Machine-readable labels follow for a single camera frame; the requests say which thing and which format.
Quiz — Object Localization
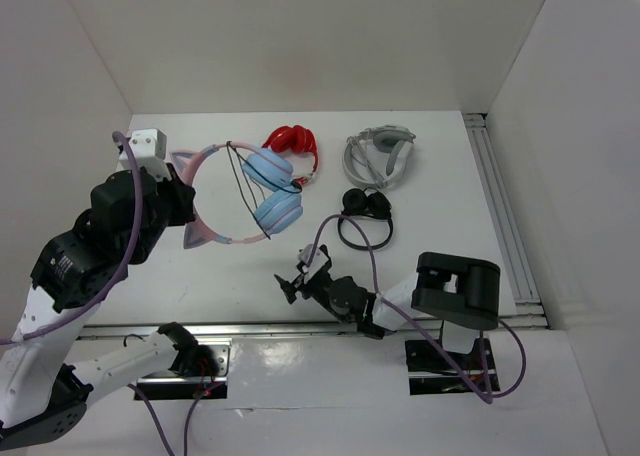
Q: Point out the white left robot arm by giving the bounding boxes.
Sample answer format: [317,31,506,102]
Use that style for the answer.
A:
[1,164,217,451]

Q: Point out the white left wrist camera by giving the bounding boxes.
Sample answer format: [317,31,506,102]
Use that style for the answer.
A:
[112,128,172,182]

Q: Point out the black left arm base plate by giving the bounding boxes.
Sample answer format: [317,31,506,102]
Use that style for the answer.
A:
[135,338,231,401]

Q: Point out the black on-ear headphones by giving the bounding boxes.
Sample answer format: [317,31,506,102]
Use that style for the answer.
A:
[341,188,394,251]

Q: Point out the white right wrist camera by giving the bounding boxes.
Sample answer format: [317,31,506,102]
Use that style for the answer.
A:
[297,244,331,282]

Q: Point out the red headphones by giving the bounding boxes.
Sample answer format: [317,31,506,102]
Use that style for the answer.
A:
[261,125,319,186]

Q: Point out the thin black audio cable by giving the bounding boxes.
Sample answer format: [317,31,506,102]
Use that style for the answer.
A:
[225,140,303,240]

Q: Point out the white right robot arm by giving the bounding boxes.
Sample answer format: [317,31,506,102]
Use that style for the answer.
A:
[275,245,501,368]

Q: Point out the white grey gaming headset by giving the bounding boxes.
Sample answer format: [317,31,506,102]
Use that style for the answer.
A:
[342,125,416,189]

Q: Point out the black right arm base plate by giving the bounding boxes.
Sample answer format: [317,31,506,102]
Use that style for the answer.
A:
[404,338,500,396]

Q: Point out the aluminium table edge rail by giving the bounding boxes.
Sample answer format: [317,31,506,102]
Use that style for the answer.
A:
[78,315,549,341]

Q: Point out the pink blue cat-ear headphones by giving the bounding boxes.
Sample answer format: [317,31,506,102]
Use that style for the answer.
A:
[170,141,303,249]

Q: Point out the aluminium side rail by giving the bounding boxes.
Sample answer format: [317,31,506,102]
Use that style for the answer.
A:
[463,113,548,327]

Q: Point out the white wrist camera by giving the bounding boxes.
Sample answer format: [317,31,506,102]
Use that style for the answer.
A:
[112,128,172,182]
[297,244,331,282]

